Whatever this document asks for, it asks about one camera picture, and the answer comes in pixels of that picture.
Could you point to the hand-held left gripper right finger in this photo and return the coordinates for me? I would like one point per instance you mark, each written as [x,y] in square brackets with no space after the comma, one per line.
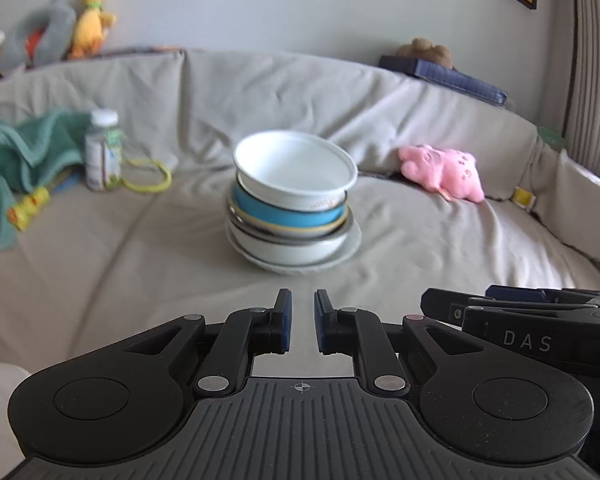
[322,325]

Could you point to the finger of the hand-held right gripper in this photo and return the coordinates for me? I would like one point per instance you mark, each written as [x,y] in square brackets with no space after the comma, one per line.
[445,305]
[515,291]

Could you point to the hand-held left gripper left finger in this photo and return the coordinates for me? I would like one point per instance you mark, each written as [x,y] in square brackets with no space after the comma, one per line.
[285,325]

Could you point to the large plain white bowl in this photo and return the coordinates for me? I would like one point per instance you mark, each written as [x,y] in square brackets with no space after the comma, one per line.
[285,254]

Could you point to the white bowl with yellow rim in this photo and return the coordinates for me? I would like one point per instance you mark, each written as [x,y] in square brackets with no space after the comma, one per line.
[290,230]

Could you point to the blue bowl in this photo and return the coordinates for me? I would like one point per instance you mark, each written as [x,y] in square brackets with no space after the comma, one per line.
[280,212]

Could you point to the white printed bowl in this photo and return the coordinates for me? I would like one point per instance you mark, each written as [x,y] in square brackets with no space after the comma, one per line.
[290,165]

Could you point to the yellow and white tag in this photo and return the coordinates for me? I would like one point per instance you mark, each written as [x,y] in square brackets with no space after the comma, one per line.
[524,197]

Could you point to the pink plush toy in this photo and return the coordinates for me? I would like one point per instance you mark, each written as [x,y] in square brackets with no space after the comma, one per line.
[440,170]

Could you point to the green packet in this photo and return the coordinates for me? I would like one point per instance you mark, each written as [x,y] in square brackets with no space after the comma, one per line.
[550,137]

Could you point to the beige sofa cover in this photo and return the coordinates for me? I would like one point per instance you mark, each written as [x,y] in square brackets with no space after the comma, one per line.
[130,260]

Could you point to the dark blue book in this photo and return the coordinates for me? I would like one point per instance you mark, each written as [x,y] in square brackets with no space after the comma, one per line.
[450,77]

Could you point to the beige curtain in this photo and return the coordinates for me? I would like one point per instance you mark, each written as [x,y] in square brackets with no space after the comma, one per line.
[595,60]

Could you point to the clear supplement bottle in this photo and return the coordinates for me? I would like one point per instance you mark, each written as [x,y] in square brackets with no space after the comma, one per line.
[102,155]

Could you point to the brown plush toy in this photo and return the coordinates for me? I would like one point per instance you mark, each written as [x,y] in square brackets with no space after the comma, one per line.
[425,50]

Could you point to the green towel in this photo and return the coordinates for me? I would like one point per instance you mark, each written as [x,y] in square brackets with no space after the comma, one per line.
[10,160]

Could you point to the yellow duck plush toy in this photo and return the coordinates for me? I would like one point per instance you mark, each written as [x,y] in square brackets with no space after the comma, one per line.
[90,25]

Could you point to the grey neck pillow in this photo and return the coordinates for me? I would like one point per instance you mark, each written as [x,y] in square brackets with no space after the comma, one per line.
[55,25]

